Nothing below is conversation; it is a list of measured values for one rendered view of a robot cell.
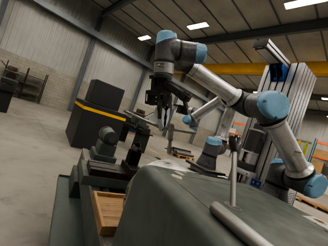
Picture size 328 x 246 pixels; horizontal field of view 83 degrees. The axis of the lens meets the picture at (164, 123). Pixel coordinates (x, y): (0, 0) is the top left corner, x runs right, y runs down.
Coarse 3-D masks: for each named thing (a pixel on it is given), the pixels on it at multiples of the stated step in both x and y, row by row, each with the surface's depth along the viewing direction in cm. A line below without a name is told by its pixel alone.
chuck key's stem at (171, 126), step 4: (172, 124) 69; (168, 128) 70; (172, 128) 69; (168, 132) 70; (172, 132) 69; (168, 136) 70; (172, 136) 69; (168, 140) 70; (172, 140) 70; (168, 144) 70; (168, 148) 70; (168, 152) 70
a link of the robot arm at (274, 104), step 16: (256, 96) 78; (272, 96) 72; (256, 112) 78; (272, 112) 72; (272, 128) 78; (288, 128) 77; (288, 144) 78; (288, 160) 81; (304, 160) 80; (288, 176) 85; (304, 176) 80; (320, 176) 79; (304, 192) 81; (320, 192) 81
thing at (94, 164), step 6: (90, 162) 123; (96, 162) 127; (102, 162) 131; (90, 168) 113; (96, 168) 115; (102, 168) 118; (108, 168) 122; (114, 168) 126; (120, 168) 130; (90, 174) 113; (96, 174) 114; (102, 174) 116; (108, 174) 118; (114, 174) 119; (120, 174) 121; (126, 180) 124
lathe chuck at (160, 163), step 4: (160, 160) 74; (164, 160) 74; (168, 160) 75; (172, 160) 77; (152, 164) 71; (156, 164) 70; (160, 164) 70; (164, 164) 70; (168, 164) 70; (172, 164) 70; (176, 164) 71; (180, 164) 73; (132, 180) 69; (128, 184) 70; (128, 192) 67; (124, 196) 70; (124, 200) 69; (124, 204) 68
